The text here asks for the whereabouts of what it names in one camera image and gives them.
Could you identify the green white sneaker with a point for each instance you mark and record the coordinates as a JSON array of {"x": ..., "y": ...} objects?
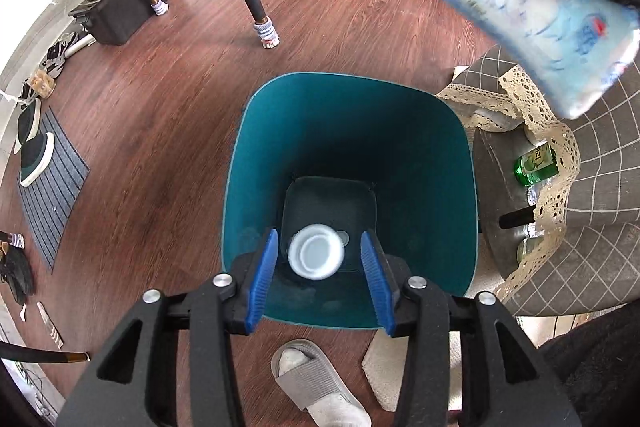
[{"x": 36, "y": 155}]

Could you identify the green bottle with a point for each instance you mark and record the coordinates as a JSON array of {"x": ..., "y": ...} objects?
[{"x": 536, "y": 166}]

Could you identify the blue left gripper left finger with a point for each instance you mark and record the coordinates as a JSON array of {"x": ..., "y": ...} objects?
[{"x": 258, "y": 279}]

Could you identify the grey slipper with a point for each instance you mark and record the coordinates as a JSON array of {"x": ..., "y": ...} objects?
[{"x": 306, "y": 375}]

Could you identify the black storage box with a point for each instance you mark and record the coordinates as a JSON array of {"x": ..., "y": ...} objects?
[{"x": 112, "y": 22}]

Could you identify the grey striped floor mat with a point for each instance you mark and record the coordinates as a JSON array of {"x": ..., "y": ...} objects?
[{"x": 48, "y": 202}]

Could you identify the blue white tissue pack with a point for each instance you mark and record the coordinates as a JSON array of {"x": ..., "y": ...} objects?
[{"x": 573, "y": 50}]

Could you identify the white round plastic lid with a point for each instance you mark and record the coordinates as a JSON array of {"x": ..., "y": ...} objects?
[{"x": 343, "y": 235}]

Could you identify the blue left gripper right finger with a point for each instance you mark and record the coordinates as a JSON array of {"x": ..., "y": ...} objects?
[{"x": 383, "y": 288}]

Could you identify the teal trash bin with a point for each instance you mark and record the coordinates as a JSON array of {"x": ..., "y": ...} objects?
[{"x": 355, "y": 154}]

